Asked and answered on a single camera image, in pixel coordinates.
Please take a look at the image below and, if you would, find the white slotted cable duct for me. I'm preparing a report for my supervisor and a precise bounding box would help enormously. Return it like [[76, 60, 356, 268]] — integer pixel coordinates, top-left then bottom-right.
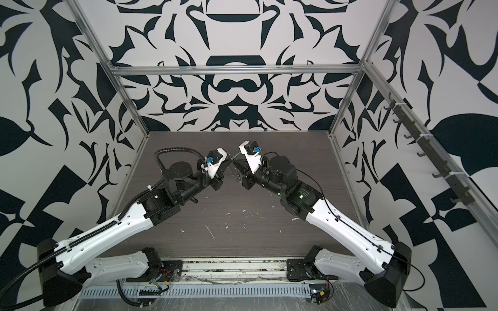
[[77, 283, 312, 299]]

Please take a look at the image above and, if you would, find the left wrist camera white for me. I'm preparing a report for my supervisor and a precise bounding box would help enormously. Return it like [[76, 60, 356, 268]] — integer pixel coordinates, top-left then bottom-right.
[[201, 148, 228, 180]]

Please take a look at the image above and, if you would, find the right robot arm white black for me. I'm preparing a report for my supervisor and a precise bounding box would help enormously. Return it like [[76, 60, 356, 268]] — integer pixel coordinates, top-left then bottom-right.
[[234, 156, 412, 308]]

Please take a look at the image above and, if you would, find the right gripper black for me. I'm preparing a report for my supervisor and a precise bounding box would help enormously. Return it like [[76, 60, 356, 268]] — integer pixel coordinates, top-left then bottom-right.
[[235, 158, 291, 200]]

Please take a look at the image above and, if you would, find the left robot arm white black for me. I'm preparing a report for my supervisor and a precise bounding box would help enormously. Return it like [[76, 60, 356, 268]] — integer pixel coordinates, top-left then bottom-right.
[[37, 149, 231, 307]]

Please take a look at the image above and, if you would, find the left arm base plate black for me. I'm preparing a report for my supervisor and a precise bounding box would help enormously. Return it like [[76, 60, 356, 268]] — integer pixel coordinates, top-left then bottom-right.
[[126, 260, 184, 283]]

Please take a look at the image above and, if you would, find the grey wall hook rack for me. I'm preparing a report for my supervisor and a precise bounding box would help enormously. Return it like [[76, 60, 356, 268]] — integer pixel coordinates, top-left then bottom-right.
[[385, 95, 475, 206]]

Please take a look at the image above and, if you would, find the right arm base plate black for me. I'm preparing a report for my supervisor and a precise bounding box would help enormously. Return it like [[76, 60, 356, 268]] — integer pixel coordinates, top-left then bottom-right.
[[286, 259, 338, 282]]

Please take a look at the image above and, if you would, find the aluminium front rail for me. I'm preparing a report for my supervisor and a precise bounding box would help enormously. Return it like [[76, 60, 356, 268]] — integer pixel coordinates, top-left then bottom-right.
[[67, 255, 399, 286]]

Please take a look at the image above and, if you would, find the black corrugated cable conduit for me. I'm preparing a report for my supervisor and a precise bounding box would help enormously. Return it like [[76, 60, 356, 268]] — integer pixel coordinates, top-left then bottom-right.
[[0, 146, 207, 311]]

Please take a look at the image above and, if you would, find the small electronics board green led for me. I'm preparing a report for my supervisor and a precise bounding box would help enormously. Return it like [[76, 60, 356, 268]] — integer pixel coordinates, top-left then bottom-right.
[[309, 283, 334, 305]]

